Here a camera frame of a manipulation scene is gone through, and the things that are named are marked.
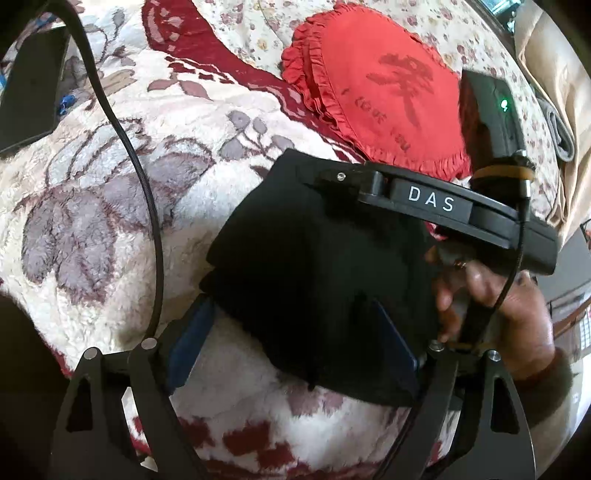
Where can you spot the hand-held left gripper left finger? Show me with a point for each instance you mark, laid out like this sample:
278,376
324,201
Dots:
189,341

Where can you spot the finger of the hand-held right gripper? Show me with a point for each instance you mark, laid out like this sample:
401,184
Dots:
346,182

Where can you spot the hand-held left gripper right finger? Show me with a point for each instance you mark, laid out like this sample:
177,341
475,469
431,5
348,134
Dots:
397,341

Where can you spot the black pants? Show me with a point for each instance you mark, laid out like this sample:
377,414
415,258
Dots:
314,258

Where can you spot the person's right forearm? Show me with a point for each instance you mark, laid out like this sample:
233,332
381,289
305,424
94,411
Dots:
549,392

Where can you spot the person's right hand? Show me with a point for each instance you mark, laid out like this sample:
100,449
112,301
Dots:
517,323

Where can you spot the grey cloth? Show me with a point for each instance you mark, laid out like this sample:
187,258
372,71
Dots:
561,134

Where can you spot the red heart-shaped frilled pillow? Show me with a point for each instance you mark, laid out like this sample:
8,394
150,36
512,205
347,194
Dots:
351,55

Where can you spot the cream floral bedsheet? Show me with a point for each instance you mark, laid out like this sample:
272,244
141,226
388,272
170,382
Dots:
461,32

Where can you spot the floral fleece blanket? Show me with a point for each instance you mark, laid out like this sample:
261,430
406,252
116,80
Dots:
92,152

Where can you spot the black smartphone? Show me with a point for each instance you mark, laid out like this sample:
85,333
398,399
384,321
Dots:
27,92

